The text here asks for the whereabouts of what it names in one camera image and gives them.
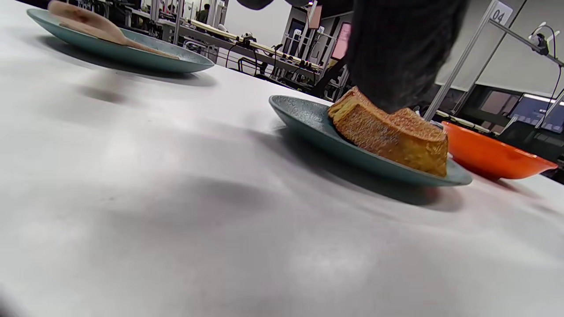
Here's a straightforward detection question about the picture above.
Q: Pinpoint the black mounted camera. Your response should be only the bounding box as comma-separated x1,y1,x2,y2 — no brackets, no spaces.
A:
528,22,561,57

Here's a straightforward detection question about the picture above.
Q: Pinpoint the white labelled frame post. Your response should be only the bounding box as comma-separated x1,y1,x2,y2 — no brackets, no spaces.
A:
423,0,514,122

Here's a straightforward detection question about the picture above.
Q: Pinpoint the orange plastic bowl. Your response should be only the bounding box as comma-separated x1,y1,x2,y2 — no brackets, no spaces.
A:
442,121,559,181

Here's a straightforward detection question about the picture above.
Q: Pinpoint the person's left hand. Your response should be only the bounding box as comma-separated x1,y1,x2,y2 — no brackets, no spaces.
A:
344,0,470,114

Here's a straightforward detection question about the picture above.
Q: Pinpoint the brown bread slice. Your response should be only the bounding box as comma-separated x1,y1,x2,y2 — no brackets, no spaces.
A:
327,86,449,177

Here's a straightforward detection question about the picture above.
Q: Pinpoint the wooden brush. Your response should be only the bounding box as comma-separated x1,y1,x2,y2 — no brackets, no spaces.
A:
47,0,180,60

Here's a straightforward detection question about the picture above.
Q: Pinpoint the teal round plate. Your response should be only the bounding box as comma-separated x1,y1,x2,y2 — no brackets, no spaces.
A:
269,95,473,187
26,8,215,74

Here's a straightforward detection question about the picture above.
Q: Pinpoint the pink-lit monitor screen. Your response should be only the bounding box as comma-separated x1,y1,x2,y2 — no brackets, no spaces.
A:
331,22,352,60

